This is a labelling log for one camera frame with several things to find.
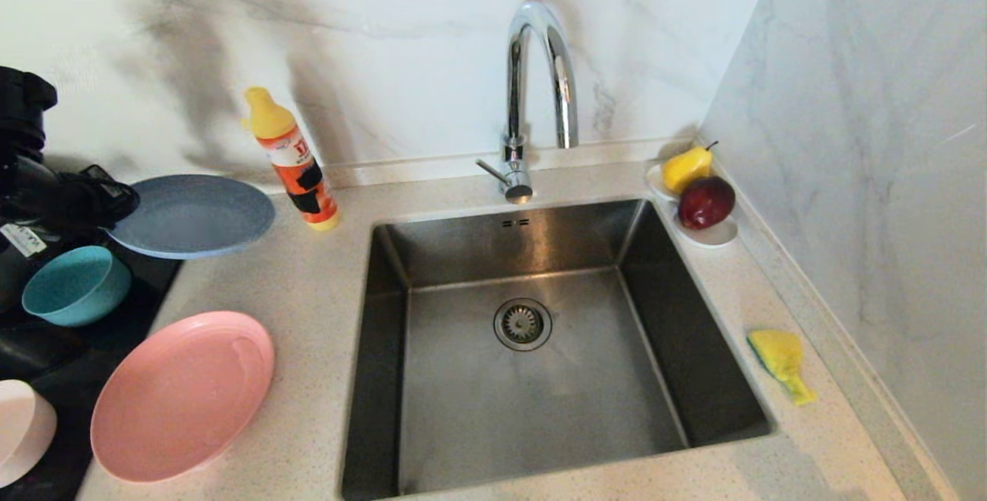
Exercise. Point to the black glass cooktop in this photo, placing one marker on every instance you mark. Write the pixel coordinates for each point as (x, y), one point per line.
(92, 347)

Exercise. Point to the dish soap bottle yellow cap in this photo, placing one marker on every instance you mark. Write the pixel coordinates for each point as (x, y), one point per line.
(301, 177)

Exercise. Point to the chrome gooseneck faucet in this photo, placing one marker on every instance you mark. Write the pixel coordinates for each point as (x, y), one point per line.
(513, 85)

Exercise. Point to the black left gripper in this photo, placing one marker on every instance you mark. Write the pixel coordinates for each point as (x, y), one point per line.
(54, 200)

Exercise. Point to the small white fruit dish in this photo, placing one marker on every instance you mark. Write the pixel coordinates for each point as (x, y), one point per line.
(715, 237)

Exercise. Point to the blue plate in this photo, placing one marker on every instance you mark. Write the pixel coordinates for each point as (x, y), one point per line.
(200, 216)

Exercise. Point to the yellow green sponge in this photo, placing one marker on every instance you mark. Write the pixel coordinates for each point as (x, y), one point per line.
(777, 354)

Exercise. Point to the teal bowl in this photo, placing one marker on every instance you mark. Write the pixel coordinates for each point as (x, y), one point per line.
(75, 289)

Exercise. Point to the dark red apple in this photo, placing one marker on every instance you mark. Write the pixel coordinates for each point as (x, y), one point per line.
(705, 203)

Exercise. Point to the yellow pear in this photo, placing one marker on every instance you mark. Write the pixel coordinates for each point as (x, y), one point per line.
(686, 168)

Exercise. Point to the small light pink plate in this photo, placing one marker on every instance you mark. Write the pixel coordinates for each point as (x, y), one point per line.
(23, 432)

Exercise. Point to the stainless steel sink basin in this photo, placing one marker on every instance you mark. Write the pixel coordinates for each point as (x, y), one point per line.
(463, 408)

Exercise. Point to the round metal drain strainer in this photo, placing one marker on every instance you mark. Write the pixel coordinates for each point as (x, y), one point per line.
(523, 324)

